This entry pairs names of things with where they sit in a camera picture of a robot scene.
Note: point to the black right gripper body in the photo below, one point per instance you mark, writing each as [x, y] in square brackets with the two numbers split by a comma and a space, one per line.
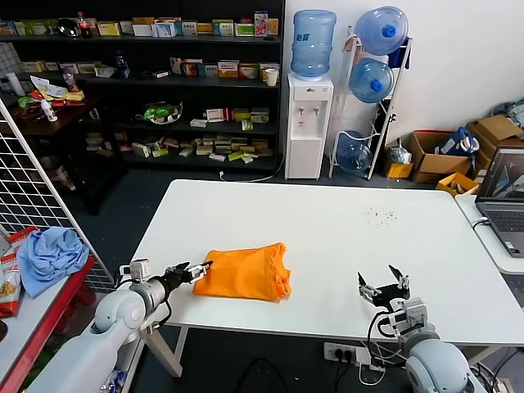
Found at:
[391, 294]

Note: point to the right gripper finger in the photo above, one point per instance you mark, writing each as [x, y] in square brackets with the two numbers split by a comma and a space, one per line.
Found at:
[368, 292]
[404, 282]

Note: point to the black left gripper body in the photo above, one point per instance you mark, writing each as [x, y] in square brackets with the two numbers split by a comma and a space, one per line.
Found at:
[177, 278]

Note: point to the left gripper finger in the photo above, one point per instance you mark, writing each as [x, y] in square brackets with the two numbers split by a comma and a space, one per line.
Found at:
[198, 273]
[179, 268]

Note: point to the orange t-shirt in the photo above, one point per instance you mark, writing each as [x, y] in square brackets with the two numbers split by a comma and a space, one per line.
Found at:
[241, 274]

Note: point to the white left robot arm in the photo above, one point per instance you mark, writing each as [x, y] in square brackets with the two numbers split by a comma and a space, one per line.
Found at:
[114, 311]

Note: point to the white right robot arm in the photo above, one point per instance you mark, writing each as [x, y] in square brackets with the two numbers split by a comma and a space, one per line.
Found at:
[438, 368]

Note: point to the grey blue clothes pile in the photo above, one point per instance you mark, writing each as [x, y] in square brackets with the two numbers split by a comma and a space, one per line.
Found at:
[512, 110]

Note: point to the white power strip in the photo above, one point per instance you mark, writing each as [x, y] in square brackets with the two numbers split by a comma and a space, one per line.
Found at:
[353, 353]

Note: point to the large white table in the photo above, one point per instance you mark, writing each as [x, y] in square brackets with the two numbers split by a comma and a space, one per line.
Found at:
[327, 245]

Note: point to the small white side table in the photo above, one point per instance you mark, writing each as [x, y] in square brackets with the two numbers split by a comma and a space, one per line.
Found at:
[466, 202]

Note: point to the yellow storage bin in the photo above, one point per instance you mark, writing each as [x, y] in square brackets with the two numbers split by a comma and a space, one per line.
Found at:
[447, 182]

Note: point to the small yellow cardboard box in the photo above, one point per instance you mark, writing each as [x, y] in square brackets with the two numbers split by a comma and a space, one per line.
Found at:
[400, 170]

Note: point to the grey open laptop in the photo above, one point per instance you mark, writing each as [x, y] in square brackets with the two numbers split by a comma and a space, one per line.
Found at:
[504, 221]

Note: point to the flat white box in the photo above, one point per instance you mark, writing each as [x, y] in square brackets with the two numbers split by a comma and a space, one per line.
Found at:
[199, 123]
[161, 75]
[218, 157]

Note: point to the blue white packet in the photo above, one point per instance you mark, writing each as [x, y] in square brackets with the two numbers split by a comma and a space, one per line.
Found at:
[112, 382]

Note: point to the lime green box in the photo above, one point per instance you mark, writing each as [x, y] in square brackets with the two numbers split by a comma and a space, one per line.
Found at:
[236, 156]

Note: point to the white yellow box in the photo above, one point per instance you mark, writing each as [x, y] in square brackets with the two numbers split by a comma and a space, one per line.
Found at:
[141, 150]

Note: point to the open brown cardboard box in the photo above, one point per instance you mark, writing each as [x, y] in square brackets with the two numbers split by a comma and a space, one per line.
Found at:
[443, 163]

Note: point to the crumpled plastic bag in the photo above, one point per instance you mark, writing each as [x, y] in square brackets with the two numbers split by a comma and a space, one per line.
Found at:
[400, 154]

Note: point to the crumpled light blue cloth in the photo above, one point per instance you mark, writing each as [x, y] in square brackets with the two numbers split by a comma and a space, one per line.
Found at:
[51, 254]

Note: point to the blue water jug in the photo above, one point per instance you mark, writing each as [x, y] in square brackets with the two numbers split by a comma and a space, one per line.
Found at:
[376, 26]
[313, 45]
[354, 157]
[368, 82]

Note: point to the red white shelf cart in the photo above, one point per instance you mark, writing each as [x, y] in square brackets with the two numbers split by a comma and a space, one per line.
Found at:
[41, 311]

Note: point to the blue bag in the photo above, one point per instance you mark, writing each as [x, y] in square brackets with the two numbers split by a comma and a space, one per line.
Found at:
[451, 143]

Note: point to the white water dispenser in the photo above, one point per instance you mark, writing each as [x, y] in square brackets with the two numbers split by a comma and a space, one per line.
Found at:
[304, 155]

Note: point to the small green box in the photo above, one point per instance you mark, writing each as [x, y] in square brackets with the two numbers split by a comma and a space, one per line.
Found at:
[248, 125]

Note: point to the green white patterned bowl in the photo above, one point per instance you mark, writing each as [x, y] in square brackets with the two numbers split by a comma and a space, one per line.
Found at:
[159, 112]

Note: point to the white red striped box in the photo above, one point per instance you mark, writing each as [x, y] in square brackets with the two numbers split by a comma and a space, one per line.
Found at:
[217, 115]

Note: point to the white metal jug rack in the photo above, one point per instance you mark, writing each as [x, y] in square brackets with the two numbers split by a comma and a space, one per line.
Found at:
[337, 135]

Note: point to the green yellow box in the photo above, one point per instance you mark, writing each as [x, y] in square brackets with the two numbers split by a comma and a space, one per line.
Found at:
[241, 114]

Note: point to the red snack bag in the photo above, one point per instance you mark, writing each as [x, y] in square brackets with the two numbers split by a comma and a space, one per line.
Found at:
[9, 290]

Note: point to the black shelf unit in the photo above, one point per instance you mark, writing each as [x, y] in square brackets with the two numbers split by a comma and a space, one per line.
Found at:
[190, 96]

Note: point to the tan cardboard box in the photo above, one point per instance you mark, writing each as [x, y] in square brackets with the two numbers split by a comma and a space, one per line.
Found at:
[492, 127]

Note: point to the dark wooden table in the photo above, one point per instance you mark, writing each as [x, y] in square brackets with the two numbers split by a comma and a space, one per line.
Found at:
[71, 116]

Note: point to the white plastic bottle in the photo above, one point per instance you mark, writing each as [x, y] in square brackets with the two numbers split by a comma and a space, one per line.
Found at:
[50, 112]

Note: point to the dark blue bottle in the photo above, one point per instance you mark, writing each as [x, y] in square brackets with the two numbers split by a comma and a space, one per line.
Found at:
[123, 67]

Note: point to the white paper cup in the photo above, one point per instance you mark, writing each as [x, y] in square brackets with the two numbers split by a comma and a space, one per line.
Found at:
[272, 78]

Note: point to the white open tray box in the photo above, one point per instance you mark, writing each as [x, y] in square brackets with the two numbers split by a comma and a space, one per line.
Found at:
[104, 72]

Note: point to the yellow white paper packets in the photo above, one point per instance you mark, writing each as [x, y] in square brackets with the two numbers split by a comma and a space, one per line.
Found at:
[51, 91]

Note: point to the cream medicine box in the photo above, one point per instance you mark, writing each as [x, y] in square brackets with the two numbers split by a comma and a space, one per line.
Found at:
[33, 67]
[69, 69]
[88, 68]

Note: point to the dark blue cloth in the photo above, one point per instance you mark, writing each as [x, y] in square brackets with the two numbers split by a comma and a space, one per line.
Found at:
[400, 53]

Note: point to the blue white medicine box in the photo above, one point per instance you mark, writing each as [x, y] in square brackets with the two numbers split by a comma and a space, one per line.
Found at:
[164, 30]

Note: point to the teal white medicine box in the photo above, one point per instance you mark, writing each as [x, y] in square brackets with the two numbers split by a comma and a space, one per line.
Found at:
[186, 28]

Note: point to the flat yellow box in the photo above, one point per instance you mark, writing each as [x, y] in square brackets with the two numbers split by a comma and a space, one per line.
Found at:
[205, 28]

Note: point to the green white medicine box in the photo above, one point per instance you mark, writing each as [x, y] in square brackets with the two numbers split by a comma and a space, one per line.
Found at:
[245, 30]
[224, 28]

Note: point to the white cylinder container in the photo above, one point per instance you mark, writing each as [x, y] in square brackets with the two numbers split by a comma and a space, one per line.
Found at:
[15, 84]

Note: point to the yellow medicine box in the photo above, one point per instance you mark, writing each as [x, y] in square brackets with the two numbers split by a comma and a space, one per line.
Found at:
[109, 29]

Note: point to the pink colourful box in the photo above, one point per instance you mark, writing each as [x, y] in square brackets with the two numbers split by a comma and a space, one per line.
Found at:
[260, 24]

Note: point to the cola bottle red cap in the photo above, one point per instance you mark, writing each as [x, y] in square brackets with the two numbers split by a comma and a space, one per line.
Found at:
[85, 26]

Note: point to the shiny black helmet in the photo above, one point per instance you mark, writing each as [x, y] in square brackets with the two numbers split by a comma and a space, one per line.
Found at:
[67, 28]

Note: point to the small blue white box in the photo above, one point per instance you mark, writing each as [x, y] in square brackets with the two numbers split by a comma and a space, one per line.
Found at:
[8, 29]

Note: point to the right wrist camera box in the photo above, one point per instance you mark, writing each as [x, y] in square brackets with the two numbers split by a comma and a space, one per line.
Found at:
[411, 315]

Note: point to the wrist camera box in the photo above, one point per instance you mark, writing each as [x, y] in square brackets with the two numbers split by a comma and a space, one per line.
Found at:
[411, 315]
[137, 270]

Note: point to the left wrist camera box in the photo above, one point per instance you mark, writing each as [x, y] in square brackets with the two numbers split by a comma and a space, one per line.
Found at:
[137, 270]

